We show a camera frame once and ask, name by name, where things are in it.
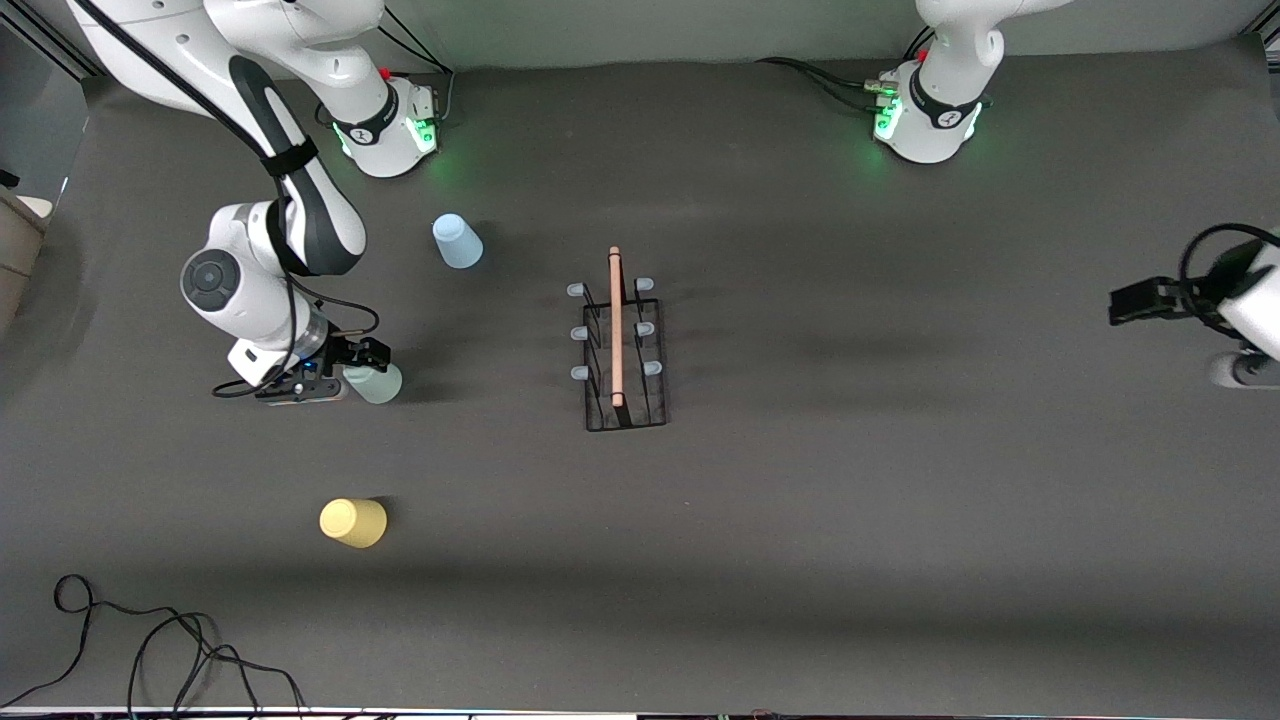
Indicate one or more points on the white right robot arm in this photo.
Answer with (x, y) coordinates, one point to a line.
(240, 300)

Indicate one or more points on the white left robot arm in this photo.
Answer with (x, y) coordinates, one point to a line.
(930, 120)

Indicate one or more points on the pale green plastic cup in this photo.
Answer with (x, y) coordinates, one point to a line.
(380, 385)

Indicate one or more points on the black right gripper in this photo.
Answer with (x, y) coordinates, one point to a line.
(341, 353)

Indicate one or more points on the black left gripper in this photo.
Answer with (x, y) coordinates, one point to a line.
(1197, 293)

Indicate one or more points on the light blue plastic cup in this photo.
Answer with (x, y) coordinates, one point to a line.
(457, 243)

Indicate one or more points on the yellow plastic cup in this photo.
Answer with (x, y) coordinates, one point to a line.
(353, 523)

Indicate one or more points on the dark grey table mat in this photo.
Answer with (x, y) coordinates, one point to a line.
(800, 550)

